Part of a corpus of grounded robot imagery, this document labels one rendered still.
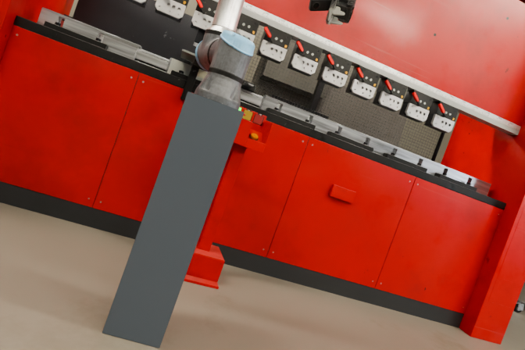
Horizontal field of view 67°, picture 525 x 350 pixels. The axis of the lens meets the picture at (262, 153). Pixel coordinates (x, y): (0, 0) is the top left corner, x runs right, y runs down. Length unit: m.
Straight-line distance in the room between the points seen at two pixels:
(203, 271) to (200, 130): 0.91
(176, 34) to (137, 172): 1.07
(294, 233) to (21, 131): 1.51
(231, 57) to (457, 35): 1.89
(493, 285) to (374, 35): 1.73
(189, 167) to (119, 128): 0.97
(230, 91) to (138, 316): 0.74
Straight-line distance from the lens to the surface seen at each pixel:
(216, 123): 1.21
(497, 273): 3.01
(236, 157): 1.91
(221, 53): 1.27
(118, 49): 2.28
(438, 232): 2.77
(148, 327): 1.37
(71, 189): 2.22
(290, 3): 2.40
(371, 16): 2.58
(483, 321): 3.08
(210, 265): 1.95
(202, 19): 2.29
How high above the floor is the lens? 0.71
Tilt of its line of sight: 1 degrees down
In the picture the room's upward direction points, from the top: 20 degrees clockwise
